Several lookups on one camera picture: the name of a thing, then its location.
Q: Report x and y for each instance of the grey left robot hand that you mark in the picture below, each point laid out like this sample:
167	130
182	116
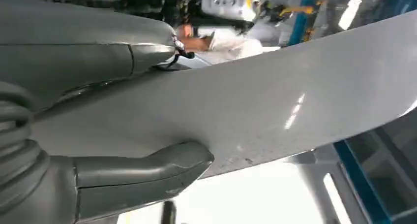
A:
81	53

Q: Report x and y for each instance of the white curved plastic car part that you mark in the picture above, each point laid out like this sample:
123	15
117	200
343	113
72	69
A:
260	102

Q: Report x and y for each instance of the person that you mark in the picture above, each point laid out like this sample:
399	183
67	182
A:
228	44

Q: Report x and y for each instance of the grey black robot body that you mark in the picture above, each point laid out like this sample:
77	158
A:
228	2

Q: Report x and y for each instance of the blue metal shelf rack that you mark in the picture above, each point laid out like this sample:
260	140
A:
361	186

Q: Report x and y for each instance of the steel stanchion post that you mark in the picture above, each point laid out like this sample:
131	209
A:
168	214

